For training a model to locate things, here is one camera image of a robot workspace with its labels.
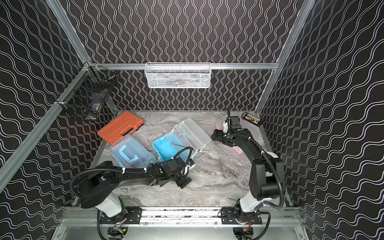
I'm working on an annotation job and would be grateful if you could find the pink toolbox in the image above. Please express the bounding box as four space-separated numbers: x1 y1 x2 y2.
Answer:
216 120 244 155

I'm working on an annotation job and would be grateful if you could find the light blue front toolbox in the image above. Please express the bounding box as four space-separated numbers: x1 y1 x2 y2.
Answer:
110 135 156 169

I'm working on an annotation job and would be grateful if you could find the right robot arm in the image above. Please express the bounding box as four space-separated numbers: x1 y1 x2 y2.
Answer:
211 105 286 216

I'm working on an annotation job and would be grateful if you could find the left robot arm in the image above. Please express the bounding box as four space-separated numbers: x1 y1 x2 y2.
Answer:
70 157 195 219

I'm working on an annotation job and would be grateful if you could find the black bit set case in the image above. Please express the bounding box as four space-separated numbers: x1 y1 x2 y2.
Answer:
241 112 264 127

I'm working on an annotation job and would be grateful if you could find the red tool case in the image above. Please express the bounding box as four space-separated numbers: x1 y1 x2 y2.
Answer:
98 111 144 145

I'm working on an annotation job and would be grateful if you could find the white mesh wall basket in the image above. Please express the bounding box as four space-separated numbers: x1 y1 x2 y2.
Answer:
145 62 212 89

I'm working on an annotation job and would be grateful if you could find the black wire wall basket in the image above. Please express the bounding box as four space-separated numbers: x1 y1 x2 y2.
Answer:
58 65 118 121

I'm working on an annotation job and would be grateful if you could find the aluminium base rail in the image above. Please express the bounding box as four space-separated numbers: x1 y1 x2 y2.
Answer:
59 205 301 227

